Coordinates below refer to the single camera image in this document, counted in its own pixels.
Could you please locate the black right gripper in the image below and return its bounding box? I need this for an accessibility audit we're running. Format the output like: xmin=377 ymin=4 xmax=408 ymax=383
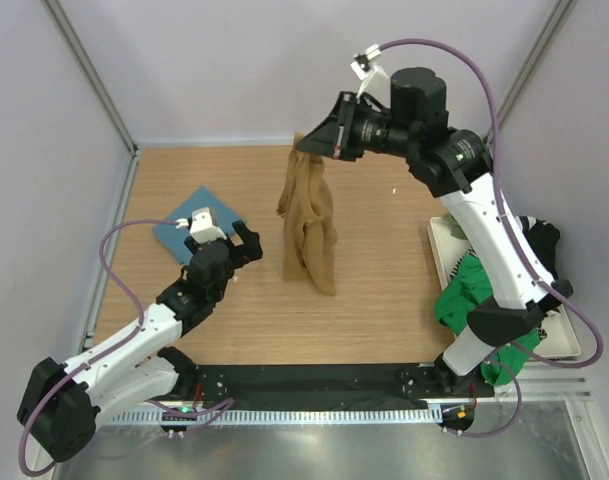
xmin=297 ymin=92 xmax=419 ymax=163

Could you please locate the tan garment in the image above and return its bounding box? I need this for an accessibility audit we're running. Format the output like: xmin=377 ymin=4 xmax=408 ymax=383
xmin=276 ymin=146 xmax=338 ymax=296

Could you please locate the blue tank top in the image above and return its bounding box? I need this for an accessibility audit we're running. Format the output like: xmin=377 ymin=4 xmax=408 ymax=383
xmin=153 ymin=185 xmax=241 ymax=265

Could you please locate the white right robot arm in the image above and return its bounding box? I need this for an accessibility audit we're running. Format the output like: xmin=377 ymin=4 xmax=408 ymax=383
xmin=296 ymin=64 xmax=572 ymax=396

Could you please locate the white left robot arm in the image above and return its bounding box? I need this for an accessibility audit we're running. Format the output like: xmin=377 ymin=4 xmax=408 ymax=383
xmin=17 ymin=209 xmax=263 ymax=477

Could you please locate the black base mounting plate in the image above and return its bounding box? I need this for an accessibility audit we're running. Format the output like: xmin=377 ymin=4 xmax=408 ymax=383
xmin=197 ymin=363 xmax=494 ymax=412

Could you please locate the olive green garment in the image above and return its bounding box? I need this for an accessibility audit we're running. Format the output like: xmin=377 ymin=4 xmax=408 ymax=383
xmin=442 ymin=213 xmax=467 ymax=240

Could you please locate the black garment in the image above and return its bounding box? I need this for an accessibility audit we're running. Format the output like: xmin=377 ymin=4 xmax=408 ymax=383
xmin=517 ymin=216 xmax=561 ymax=279

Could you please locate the white laundry tray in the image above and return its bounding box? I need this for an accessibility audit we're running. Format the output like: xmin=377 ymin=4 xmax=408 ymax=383
xmin=427 ymin=217 xmax=581 ymax=360

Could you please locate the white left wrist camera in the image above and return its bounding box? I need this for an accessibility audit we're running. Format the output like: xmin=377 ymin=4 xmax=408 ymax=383
xmin=175 ymin=207 xmax=226 ymax=244

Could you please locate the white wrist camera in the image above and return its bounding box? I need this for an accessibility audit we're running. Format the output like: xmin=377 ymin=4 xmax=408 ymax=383
xmin=175 ymin=207 xmax=226 ymax=244
xmin=350 ymin=44 xmax=389 ymax=100

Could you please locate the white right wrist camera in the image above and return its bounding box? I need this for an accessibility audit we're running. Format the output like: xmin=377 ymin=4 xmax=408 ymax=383
xmin=350 ymin=44 xmax=389 ymax=100

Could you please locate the white slotted cable duct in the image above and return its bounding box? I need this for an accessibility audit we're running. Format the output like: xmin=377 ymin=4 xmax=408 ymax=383
xmin=108 ymin=404 xmax=442 ymax=427

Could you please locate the right aluminium frame post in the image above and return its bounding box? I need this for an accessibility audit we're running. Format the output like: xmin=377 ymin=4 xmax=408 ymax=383
xmin=495 ymin=0 xmax=577 ymax=128

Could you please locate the aluminium frame post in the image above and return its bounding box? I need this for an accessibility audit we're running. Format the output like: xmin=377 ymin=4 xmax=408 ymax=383
xmin=495 ymin=0 xmax=577 ymax=128
xmin=41 ymin=0 xmax=138 ymax=156

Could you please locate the left aluminium frame post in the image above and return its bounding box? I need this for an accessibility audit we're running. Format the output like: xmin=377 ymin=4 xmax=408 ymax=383
xmin=41 ymin=0 xmax=138 ymax=156

